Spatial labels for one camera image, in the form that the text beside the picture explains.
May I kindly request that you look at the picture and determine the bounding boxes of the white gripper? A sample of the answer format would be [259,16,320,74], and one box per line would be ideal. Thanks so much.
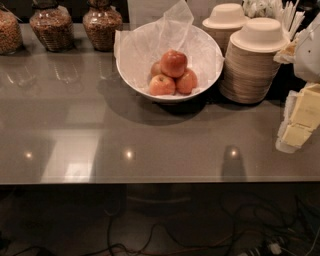
[275,83,320,154]

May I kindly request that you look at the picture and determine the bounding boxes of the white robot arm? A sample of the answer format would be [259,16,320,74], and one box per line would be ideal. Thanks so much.
[276,13,320,153]

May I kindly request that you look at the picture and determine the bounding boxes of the white ceramic bowl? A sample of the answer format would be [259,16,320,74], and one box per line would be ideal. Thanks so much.
[115,21,225,104]

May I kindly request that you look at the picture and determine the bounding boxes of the front stack paper bowls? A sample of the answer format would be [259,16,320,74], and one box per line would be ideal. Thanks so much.
[219,18,289,104]

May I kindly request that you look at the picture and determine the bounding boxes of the stack paper bowls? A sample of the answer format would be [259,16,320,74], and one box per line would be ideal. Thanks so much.
[219,18,289,104]
[202,3,249,54]

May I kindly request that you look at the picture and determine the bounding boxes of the white plastic cutlery bundle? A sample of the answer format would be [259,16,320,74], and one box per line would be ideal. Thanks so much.
[242,0,305,40]

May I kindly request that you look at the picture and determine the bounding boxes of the rear stack paper bowls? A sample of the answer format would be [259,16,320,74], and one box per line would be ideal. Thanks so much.
[202,3,249,54]

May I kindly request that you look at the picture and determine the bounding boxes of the white power plug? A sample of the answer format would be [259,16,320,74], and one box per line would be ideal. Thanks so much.
[268,243,282,256]

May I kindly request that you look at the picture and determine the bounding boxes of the white tissue paper liner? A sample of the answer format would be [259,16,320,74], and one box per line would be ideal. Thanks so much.
[113,0,225,96]

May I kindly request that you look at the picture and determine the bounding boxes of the right glass cereal jar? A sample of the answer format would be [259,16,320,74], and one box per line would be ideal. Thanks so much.
[82,0,123,52]

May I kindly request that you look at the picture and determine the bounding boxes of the glass cereal jar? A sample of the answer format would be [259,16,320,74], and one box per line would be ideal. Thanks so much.
[82,0,123,52]
[29,0,74,52]
[0,6,23,55]

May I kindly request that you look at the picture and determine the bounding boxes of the middle glass cereal jar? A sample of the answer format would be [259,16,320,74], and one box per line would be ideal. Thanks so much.
[29,0,74,52]

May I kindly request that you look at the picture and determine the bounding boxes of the left glass cereal jar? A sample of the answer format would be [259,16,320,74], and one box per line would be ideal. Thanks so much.
[0,6,23,55]

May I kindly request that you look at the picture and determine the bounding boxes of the black floor cables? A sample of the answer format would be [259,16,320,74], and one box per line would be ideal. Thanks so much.
[0,186,320,256]

